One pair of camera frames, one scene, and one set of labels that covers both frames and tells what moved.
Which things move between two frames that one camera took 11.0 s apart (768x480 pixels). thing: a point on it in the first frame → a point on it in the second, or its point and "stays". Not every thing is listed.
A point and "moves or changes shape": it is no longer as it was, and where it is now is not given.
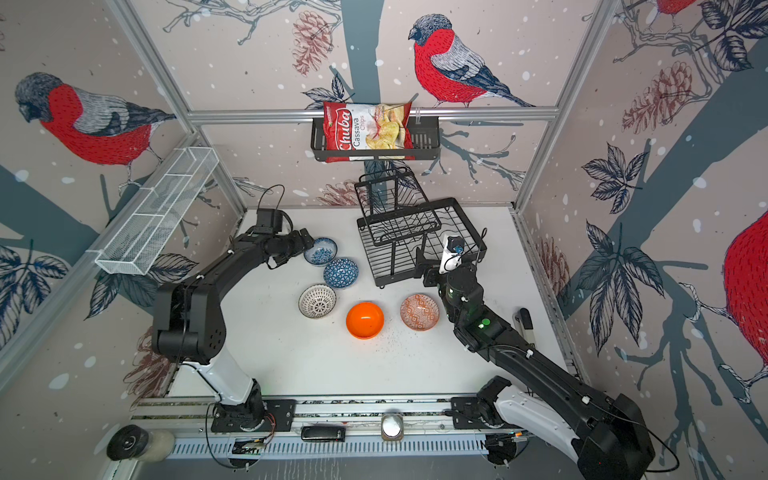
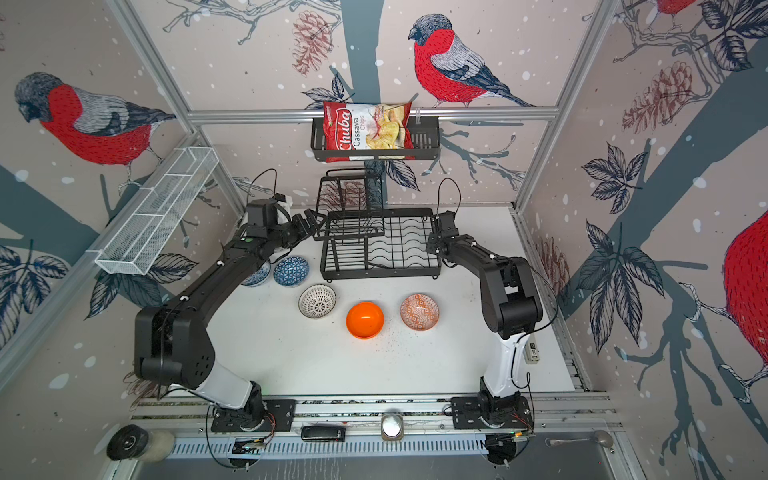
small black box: (323, 433) stays
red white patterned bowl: (419, 312) stays
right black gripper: (421, 269) → (430, 242)
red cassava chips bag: (367, 127) stays
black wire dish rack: (399, 219) moves or changes shape
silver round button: (392, 427) stays
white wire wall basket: (136, 244) stays
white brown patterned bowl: (317, 301) stays
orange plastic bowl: (364, 320) stays
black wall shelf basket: (425, 138) stays
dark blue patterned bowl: (341, 273) → (291, 271)
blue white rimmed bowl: (322, 252) → (259, 276)
